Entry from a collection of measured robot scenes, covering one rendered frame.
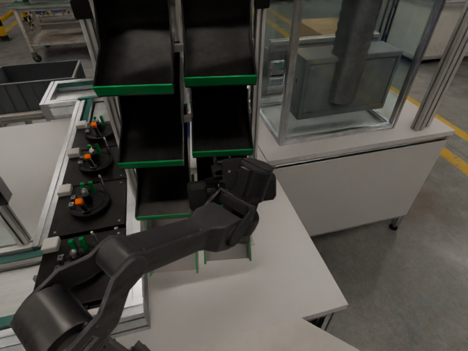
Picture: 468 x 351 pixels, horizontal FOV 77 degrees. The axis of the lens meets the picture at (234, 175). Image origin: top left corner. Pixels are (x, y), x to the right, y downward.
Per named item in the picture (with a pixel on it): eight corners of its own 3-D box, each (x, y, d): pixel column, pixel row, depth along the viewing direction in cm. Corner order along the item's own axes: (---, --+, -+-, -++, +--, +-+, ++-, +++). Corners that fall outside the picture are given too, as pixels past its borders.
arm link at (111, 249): (56, 381, 27) (75, 287, 24) (17, 322, 31) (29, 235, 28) (233, 272, 51) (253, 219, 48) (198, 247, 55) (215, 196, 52)
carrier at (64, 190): (126, 228, 100) (117, 201, 92) (49, 242, 96) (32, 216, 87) (127, 182, 118) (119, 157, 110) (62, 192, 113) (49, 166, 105)
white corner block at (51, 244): (61, 255, 92) (56, 246, 89) (45, 258, 91) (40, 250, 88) (63, 242, 95) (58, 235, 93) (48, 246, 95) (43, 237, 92)
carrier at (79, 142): (127, 147, 136) (121, 123, 128) (72, 155, 132) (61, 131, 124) (128, 121, 154) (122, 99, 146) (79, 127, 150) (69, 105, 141)
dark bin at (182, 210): (191, 217, 72) (188, 207, 66) (137, 221, 72) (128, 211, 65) (189, 122, 84) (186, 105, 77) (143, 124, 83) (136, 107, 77)
